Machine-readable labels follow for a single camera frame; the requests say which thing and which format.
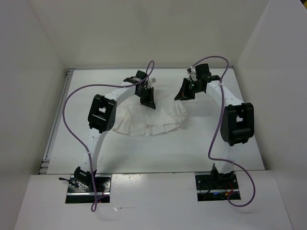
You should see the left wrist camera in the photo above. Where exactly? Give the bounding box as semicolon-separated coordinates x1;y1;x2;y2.
148;78;156;87

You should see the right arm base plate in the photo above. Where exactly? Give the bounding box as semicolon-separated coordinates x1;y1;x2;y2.
195;172;241;202

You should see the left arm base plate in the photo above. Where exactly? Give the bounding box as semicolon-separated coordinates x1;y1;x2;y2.
65;174;112;204

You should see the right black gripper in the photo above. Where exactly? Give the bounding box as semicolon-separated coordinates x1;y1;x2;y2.
175;78;202;101

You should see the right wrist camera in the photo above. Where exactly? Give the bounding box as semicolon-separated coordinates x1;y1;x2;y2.
187;68;198;82

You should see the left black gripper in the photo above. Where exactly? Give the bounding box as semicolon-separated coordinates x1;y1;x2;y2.
135;87;155;109

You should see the white pleated skirt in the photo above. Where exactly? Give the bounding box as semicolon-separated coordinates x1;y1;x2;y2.
113;94;188;137

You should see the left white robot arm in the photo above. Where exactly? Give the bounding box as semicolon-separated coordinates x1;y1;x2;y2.
74;70;156;192

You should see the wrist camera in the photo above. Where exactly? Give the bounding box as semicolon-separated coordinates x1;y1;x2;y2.
187;68;198;82
148;78;156;87

